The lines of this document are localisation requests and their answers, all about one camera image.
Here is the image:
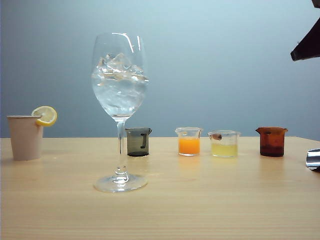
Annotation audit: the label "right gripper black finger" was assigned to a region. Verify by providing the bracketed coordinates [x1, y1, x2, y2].
[290, 17, 320, 62]

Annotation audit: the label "smoky grey measuring cup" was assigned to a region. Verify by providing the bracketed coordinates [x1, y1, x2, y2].
[124, 127, 153, 157]

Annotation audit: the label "amber glass measuring cup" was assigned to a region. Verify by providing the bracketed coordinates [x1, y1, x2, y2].
[255, 126, 289, 158]

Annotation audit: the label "clear cup with orange juice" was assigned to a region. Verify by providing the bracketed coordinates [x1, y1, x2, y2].
[174, 126, 204, 157]

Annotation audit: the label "beige paper cup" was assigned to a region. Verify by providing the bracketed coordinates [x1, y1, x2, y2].
[6, 115, 44, 161]

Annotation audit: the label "shiny steel ice scoop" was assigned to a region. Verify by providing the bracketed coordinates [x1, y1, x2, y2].
[305, 148, 320, 172]

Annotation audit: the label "clear ice cubes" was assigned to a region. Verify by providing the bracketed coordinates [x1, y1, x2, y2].
[91, 52, 150, 113]

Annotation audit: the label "tall clear wine glass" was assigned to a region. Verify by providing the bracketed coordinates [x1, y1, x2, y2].
[91, 32, 150, 193]

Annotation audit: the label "yellow lemon slice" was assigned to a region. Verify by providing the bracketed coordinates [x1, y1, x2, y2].
[31, 105, 58, 127]

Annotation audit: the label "clear cup with wooden handle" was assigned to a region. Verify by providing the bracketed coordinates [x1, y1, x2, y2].
[207, 129, 241, 158]

